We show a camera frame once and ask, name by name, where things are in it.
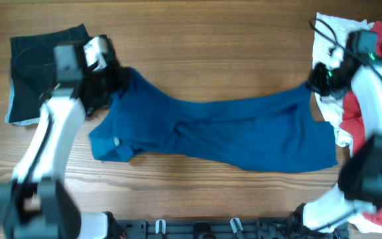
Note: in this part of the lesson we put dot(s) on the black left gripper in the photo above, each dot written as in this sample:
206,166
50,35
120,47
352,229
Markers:
108,85

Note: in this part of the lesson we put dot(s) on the folded black shorts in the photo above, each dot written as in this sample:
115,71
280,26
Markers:
33,70

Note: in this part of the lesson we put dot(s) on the white t-shirt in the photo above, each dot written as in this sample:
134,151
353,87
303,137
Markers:
343,113

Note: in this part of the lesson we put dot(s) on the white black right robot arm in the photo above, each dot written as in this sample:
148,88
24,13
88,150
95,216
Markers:
332,210

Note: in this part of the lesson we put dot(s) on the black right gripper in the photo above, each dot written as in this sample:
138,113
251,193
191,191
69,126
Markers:
319,81

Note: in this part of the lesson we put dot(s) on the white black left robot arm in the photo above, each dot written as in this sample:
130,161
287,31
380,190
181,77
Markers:
35,203

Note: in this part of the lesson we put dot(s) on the blue polo shirt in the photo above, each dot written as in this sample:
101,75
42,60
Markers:
270,133

